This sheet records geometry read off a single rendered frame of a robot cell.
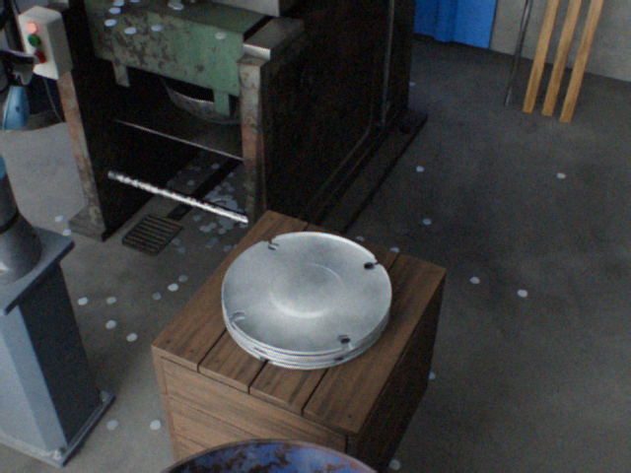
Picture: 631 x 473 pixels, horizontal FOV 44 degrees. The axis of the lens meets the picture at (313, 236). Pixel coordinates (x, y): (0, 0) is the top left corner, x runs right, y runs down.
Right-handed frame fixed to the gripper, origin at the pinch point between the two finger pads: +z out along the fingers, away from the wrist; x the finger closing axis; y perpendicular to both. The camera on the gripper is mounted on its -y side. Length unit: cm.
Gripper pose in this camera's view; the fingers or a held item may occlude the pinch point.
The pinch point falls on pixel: (35, 57)
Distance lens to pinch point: 175.6
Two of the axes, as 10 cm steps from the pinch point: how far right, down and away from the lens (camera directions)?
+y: -2.3, 9.4, 2.3
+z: 3.9, -1.3, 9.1
